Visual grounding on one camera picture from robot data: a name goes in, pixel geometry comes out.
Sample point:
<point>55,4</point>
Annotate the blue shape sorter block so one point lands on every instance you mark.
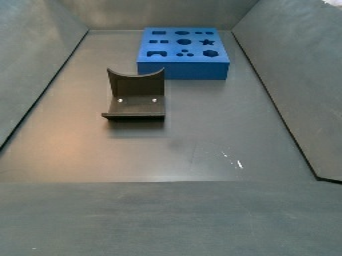
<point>189,52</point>

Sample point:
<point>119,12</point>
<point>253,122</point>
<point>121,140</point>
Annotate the black curved holder bracket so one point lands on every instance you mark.
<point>137,89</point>

